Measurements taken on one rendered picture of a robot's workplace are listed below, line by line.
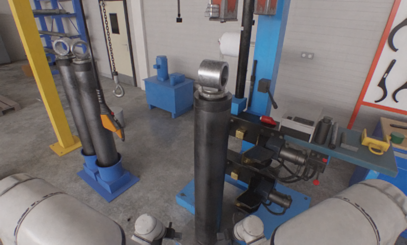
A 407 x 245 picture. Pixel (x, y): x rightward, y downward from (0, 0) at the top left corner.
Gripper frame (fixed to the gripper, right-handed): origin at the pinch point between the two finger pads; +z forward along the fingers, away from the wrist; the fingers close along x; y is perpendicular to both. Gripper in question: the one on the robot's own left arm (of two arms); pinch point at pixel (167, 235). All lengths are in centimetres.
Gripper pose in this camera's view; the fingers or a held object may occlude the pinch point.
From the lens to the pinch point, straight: 129.9
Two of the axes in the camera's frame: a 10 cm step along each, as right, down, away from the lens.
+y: 1.1, -7.8, 6.1
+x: -9.8, 0.1, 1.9
